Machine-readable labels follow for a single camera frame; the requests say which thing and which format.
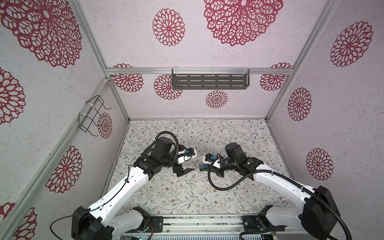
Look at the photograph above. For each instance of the black wire wall basket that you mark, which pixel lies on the black wire wall basket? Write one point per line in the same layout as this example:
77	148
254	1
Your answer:
97	121

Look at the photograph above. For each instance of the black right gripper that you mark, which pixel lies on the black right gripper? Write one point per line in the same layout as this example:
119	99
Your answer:
219	173

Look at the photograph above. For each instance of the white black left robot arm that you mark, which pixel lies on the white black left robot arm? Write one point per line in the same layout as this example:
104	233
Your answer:
100	221

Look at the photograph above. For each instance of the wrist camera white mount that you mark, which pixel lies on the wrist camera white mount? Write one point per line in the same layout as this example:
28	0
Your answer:
212	160
186	155

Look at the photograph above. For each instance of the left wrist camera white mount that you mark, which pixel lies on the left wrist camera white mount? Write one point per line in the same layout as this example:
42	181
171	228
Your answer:
186	155

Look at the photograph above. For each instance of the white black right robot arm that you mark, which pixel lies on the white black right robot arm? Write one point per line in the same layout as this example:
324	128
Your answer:
315	209

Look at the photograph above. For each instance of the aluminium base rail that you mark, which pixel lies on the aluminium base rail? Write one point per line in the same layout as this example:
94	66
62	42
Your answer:
191	227

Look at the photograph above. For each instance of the dark grey wall shelf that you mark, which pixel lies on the dark grey wall shelf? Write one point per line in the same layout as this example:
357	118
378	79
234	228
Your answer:
209	81

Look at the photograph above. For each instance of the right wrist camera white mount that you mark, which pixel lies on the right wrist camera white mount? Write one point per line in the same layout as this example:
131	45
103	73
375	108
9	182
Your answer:
212	160

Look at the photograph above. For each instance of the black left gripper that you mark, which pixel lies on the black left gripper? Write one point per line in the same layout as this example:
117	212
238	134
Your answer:
178	169

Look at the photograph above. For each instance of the blue padlock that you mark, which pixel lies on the blue padlock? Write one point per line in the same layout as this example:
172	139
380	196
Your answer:
202	167

